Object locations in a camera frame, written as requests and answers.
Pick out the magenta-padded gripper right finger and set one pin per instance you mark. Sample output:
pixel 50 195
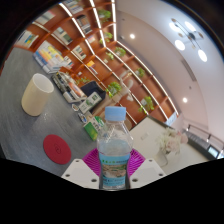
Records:
pixel 145 173

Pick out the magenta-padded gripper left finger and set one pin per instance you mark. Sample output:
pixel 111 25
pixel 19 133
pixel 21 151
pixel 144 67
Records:
pixel 83 173

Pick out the clear water bottle blue cap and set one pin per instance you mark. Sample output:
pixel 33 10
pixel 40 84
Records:
pixel 114 146

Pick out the flat round red coaster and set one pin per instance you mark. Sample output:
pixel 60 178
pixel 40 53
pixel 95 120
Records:
pixel 56 149

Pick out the pink white flower bouquet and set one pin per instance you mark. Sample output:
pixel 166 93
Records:
pixel 171 141

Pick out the small oval badge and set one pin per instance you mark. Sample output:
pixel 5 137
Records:
pixel 75 107
pixel 82 117

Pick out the black metal railing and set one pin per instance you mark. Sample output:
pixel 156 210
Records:
pixel 188 128

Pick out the green white drink carton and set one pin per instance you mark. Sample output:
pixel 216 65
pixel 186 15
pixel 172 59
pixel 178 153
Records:
pixel 90 101

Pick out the round recessed ceiling light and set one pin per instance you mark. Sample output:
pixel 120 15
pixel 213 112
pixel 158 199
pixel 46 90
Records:
pixel 184 99
pixel 132 36

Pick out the dark blue chair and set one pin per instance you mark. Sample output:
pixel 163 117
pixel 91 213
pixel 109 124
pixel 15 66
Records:
pixel 91 88

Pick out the stack of dark books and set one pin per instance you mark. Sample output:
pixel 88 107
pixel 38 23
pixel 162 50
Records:
pixel 70 88

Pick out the wooden shelf unit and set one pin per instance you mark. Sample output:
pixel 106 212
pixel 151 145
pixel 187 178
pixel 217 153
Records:
pixel 100 63

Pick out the ceiling air vent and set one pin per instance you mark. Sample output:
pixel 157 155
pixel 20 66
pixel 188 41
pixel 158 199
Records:
pixel 189 70

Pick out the stack of colourful books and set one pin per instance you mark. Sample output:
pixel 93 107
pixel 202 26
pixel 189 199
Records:
pixel 48 56

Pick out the multi-bulb ceiling lamp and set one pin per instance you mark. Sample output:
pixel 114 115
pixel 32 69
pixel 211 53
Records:
pixel 190 35

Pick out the white wall socket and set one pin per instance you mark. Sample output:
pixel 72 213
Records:
pixel 145 136

